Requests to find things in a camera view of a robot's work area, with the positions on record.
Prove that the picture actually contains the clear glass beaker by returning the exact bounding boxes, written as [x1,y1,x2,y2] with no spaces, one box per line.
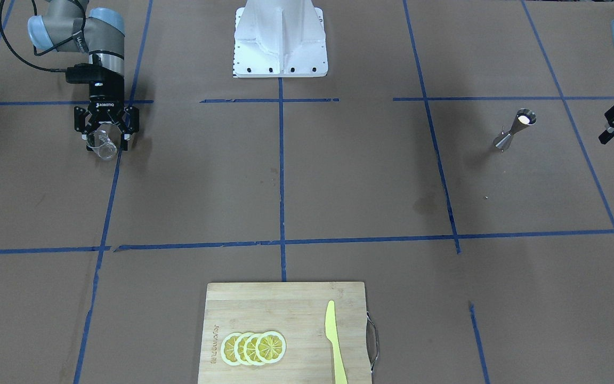
[85,129,118,161]

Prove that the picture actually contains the steel double jigger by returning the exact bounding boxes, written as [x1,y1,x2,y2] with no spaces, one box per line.
[492,108,537,151]

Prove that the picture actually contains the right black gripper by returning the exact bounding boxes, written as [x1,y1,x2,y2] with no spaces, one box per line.
[74,75,140,151]

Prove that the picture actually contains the yellow plastic knife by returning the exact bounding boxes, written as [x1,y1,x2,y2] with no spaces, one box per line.
[325,300,348,383]

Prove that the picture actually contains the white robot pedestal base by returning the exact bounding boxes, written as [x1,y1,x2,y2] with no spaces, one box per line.
[232,1,329,78]

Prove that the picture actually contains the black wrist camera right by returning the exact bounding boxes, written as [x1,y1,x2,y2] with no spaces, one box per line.
[65,63,111,84]

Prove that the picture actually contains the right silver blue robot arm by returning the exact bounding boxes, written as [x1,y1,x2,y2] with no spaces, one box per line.
[27,1,140,155]

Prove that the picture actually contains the bamboo cutting board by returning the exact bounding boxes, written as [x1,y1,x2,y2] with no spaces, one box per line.
[197,282,373,383]

